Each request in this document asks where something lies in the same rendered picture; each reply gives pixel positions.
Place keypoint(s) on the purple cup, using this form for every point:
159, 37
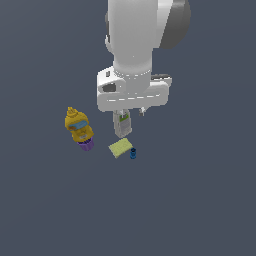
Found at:
86, 144

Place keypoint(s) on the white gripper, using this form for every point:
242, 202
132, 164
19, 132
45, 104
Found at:
130, 95

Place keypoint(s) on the white bottle with green label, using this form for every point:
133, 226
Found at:
122, 124

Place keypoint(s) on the small blue cylinder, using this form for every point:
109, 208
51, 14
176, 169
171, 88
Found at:
133, 153

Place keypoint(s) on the yellow-green sponge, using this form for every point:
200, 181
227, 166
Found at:
120, 147

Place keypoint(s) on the yellow mustard bottle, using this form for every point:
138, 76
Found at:
77, 125

